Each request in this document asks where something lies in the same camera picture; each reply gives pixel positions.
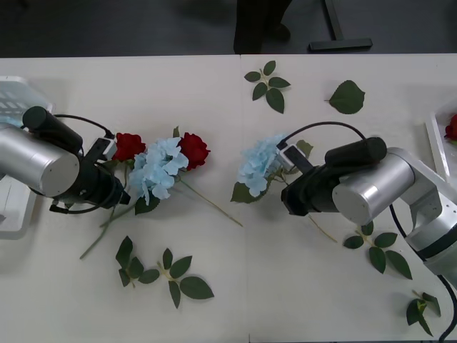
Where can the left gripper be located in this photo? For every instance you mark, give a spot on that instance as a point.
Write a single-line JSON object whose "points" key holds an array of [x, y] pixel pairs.
{"points": [[116, 191]]}

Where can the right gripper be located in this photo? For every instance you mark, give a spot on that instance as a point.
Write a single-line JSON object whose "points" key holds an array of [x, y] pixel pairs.
{"points": [[298, 196]]}

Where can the pale blue flower green stem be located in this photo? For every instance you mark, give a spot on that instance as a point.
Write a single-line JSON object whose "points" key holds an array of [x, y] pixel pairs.
{"points": [[157, 168]]}

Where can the pale blue flower tan stem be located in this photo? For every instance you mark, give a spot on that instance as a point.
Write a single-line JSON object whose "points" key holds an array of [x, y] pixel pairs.
{"points": [[258, 160]]}

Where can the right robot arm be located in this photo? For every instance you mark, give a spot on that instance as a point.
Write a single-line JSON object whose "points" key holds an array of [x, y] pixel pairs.
{"points": [[371, 193]]}

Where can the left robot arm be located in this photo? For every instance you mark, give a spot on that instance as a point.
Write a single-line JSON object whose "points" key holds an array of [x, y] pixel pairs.
{"points": [[35, 160]]}

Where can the red rose green stem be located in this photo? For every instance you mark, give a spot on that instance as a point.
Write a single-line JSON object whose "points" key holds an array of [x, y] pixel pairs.
{"points": [[128, 144]]}

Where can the loose green leaf twig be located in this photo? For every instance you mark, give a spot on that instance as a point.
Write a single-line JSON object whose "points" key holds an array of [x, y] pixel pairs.
{"points": [[396, 262], [275, 98], [194, 287], [135, 268]]}

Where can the red rose tan stem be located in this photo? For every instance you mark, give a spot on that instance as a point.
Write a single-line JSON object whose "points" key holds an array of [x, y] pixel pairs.
{"points": [[194, 150]]}

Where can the single loose green leaf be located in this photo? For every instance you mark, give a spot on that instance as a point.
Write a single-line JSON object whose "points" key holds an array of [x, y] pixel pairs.
{"points": [[347, 97]]}

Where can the shallow white box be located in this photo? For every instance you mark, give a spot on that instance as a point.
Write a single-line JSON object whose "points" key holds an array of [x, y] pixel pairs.
{"points": [[437, 143], [18, 93]]}

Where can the black stand foot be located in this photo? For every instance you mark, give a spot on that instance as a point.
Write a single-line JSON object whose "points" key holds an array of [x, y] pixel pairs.
{"points": [[339, 44]]}

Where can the small curled green leaf twig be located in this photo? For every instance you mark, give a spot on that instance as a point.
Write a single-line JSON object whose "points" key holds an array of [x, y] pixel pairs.
{"points": [[414, 311]]}

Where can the person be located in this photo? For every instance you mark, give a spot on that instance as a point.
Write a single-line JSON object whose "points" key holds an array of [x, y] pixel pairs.
{"points": [[250, 28]]}

